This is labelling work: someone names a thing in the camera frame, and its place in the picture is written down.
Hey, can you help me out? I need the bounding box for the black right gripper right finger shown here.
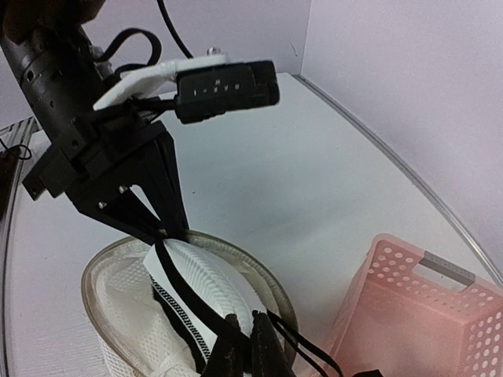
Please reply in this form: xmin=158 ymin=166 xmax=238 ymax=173
xmin=251 ymin=311 xmax=295 ymax=377

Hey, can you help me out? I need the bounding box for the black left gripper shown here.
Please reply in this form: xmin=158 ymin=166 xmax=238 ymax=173
xmin=1 ymin=1 xmax=189 ymax=245

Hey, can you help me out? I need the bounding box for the white mesh laundry bag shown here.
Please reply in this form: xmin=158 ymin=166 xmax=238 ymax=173
xmin=81 ymin=232 xmax=298 ymax=376

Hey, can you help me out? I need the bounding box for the pink plastic basket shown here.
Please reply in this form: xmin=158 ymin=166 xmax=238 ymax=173
xmin=327 ymin=234 xmax=502 ymax=376

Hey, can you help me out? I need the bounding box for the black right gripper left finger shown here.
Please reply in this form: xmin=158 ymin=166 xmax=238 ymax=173
xmin=202 ymin=336 xmax=244 ymax=377

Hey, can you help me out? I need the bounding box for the white bra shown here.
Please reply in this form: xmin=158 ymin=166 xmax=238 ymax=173
xmin=144 ymin=239 xmax=343 ymax=376

